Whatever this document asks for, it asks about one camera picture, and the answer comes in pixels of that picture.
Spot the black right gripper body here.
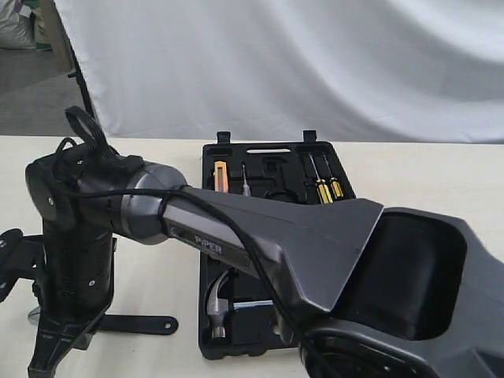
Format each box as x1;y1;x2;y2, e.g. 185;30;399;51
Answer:
37;219;114;332

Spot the black handled adjustable wrench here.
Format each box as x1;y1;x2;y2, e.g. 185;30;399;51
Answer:
27;309;178;335

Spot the steel claw hammer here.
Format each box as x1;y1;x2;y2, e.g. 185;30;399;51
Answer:
206;269;274;339

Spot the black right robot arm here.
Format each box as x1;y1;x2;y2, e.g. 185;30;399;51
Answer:
25;145;503;377

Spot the black plastic tool case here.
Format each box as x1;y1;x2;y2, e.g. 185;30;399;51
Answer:
198;130;355;360

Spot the orange utility knife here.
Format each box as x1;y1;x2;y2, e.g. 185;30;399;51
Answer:
213;161;229;193

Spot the clear voltage tester screwdriver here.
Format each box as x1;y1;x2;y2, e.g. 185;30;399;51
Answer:
242;163;251;196

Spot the black backdrop stand pole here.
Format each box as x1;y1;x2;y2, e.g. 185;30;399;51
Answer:
68;42;99;124

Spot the green printed bag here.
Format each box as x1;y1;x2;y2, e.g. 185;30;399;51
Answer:
32;6;52;51

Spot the beige corrugated partition panel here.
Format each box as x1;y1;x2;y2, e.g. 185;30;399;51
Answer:
40;0;74;72

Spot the white woven sack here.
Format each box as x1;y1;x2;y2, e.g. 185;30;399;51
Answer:
1;0;35;50

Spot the long yellow black screwdriver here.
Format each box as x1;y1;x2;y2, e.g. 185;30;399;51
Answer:
308;154;333;204

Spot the short yellow black screwdriver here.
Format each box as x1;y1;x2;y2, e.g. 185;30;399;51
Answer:
324;155;344;200

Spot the white backdrop cloth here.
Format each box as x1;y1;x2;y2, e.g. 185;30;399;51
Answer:
56;1;503;143

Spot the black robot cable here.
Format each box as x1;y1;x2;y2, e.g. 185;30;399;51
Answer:
50;106;339;378

